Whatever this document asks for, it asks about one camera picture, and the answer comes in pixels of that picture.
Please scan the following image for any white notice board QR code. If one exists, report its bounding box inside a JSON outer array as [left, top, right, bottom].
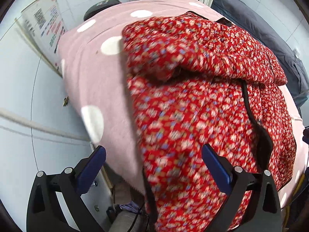
[[14, 0, 67, 77]]

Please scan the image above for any black red helmet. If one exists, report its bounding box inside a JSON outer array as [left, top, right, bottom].
[[83, 0, 121, 21]]

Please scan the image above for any white pipe on wall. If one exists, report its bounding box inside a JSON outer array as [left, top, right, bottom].
[[1, 107, 90, 141]]

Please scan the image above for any grey blanket on bed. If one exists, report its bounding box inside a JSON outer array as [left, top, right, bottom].
[[211, 0, 308, 108]]

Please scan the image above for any red floral quilted jacket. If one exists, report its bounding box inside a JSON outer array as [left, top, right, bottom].
[[122, 11, 296, 231]]

